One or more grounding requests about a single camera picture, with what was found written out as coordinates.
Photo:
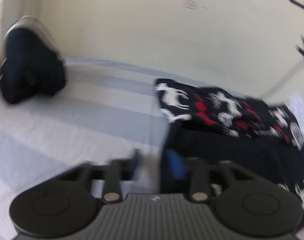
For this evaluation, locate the black red white patterned sweater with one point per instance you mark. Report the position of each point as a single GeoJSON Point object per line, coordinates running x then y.
{"type": "Point", "coordinates": [242, 145]}

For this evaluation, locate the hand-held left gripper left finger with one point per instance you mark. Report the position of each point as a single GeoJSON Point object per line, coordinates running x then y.
{"type": "Point", "coordinates": [111, 175]}

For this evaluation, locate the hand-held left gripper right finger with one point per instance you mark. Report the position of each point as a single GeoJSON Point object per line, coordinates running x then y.
{"type": "Point", "coordinates": [175, 166]}

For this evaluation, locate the light blue striped bed sheet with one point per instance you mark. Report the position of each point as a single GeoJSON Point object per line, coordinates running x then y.
{"type": "Point", "coordinates": [66, 130]}

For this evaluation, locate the navy garment with white stripes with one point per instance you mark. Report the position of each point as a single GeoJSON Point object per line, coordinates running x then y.
{"type": "Point", "coordinates": [31, 62]}

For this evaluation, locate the white cloth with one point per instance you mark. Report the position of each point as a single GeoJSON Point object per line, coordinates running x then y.
{"type": "Point", "coordinates": [302, 105]}

